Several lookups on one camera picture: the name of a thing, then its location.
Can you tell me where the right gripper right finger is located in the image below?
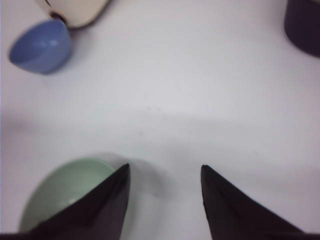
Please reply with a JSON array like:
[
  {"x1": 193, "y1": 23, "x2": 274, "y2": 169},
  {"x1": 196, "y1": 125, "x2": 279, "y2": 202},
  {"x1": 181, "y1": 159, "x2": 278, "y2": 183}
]
[{"x1": 201, "y1": 165, "x2": 320, "y2": 240}]

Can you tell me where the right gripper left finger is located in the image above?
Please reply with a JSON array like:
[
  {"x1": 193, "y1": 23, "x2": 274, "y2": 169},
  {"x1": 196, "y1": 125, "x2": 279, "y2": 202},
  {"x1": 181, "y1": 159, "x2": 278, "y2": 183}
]
[{"x1": 0, "y1": 163, "x2": 130, "y2": 240}]

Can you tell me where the green bowl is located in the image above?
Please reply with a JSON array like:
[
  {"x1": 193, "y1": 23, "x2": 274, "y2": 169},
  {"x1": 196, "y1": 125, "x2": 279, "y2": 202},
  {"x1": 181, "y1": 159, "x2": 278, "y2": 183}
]
[{"x1": 19, "y1": 159, "x2": 121, "y2": 233}]

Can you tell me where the blue bowl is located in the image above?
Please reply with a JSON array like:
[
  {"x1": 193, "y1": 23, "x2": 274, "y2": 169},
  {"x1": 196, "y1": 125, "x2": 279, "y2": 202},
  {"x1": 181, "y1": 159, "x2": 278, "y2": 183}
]
[{"x1": 8, "y1": 19, "x2": 72, "y2": 74}]

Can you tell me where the cream two-slot toaster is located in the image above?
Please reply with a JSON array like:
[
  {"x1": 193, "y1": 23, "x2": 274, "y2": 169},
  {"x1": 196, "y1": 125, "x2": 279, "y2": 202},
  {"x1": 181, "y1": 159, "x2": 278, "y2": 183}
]
[{"x1": 35, "y1": 0, "x2": 110, "y2": 29}]

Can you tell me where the dark blue saucepan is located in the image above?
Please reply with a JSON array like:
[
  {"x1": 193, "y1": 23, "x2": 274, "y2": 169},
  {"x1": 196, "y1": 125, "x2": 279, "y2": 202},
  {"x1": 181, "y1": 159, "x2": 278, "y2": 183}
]
[{"x1": 283, "y1": 0, "x2": 320, "y2": 57}]

